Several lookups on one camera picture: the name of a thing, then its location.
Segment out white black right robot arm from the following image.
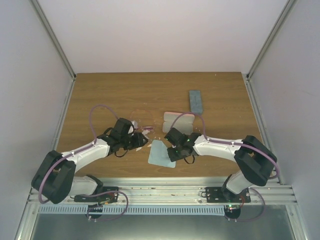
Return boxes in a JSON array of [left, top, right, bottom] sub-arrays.
[[165, 127, 279, 203]]

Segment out right aluminium corner post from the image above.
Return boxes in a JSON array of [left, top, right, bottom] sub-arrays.
[[246, 0, 297, 81]]

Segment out left aluminium corner post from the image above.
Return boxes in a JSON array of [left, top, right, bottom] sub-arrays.
[[29, 0, 77, 81]]

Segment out aluminium table edge rail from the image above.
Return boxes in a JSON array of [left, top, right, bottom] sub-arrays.
[[27, 177, 298, 206]]

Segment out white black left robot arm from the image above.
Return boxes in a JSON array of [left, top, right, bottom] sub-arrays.
[[31, 118, 148, 204]]

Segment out pink clear glasses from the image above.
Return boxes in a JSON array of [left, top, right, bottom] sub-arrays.
[[129, 108, 155, 132]]

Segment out light blue cleaning cloth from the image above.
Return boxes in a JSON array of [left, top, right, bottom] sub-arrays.
[[148, 140, 176, 169]]

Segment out aluminium corner post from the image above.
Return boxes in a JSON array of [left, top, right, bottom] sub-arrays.
[[29, 0, 77, 81], [246, 0, 297, 81]]

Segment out pink glasses case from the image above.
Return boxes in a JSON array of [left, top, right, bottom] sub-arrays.
[[162, 111, 195, 135]]

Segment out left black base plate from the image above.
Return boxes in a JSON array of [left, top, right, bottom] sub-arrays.
[[71, 186, 119, 204]]

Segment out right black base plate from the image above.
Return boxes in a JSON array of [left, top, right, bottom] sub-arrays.
[[200, 187, 251, 204]]

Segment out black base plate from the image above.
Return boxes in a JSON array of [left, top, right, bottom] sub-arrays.
[[71, 186, 119, 204], [200, 187, 251, 204]]

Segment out grey slotted cable duct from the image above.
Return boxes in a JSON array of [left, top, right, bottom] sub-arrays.
[[38, 204, 225, 216]]

